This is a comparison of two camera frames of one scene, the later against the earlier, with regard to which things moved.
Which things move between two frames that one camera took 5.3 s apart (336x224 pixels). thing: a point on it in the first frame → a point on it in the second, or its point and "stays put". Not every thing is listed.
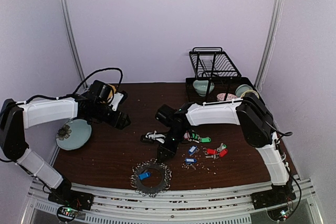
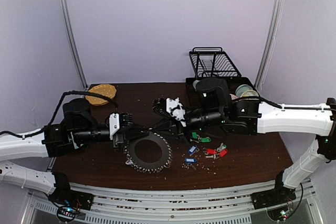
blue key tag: x=190 y=160 stays put
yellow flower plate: x=248 y=91 stays put
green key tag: x=206 y=139 stays put
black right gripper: x=169 y=146 → x=177 y=127
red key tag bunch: x=221 y=151 stays put
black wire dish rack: x=212 y=63 stays put
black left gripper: x=114 y=122 → x=118 y=138
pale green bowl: x=241 y=89 stays put
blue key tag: x=192 y=149 stays put
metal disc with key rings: x=140 y=187 → x=132 y=160
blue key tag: x=143 y=176 → x=129 y=162
